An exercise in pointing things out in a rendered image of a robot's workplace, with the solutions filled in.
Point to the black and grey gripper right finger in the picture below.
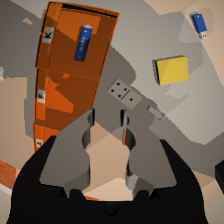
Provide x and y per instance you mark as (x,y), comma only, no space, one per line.
(153,165)

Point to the blue aa battery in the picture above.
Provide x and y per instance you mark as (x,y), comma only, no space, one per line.
(83,43)

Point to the blue usb stick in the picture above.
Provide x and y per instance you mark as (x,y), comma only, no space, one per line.
(200,25)

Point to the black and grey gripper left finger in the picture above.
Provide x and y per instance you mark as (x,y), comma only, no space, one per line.
(59,165)

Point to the grey domino tile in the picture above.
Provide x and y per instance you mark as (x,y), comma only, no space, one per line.
(124,93)

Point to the orange rack of bins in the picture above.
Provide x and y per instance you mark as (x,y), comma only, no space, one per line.
(68,96)

